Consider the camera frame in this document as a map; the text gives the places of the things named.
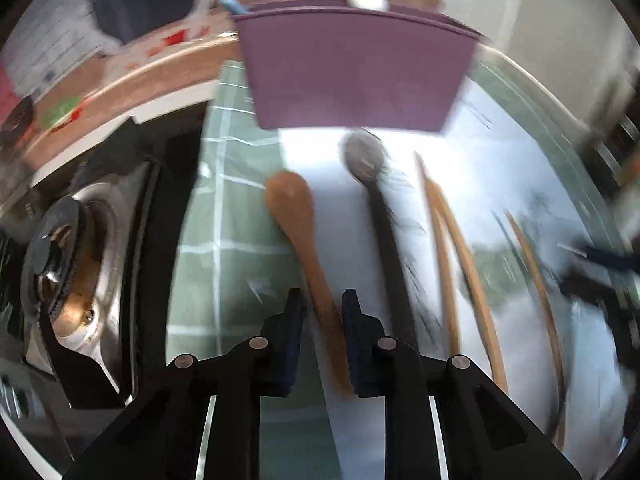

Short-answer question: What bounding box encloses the purple plastic utensil container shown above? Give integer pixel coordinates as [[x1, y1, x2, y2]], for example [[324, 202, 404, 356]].
[[230, 0, 488, 134]]

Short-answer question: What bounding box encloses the green and white checked tablecloth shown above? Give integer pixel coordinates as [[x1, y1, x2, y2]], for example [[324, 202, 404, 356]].
[[165, 60, 631, 480]]

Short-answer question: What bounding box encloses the gas burner with pan support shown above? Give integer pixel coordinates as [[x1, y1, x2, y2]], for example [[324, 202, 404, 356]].
[[20, 180, 166, 398]]

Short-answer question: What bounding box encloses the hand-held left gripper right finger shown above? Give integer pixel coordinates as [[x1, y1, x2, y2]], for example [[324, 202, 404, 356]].
[[341, 289, 583, 480]]

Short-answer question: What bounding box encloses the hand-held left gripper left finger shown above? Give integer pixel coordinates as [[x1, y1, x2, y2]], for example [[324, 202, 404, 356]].
[[62, 287, 307, 480]]

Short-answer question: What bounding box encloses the black glass gas stove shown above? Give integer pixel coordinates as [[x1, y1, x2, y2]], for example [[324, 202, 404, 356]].
[[0, 115, 203, 411]]

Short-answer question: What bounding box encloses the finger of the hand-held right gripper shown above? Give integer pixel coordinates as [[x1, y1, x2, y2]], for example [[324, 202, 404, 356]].
[[570, 242, 640, 273]]

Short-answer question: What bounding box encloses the black spoon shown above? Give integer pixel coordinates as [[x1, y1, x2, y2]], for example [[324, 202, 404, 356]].
[[341, 130, 421, 351]]

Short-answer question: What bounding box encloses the brown wooden spoon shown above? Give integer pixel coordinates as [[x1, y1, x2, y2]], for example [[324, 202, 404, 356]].
[[264, 171, 356, 398]]

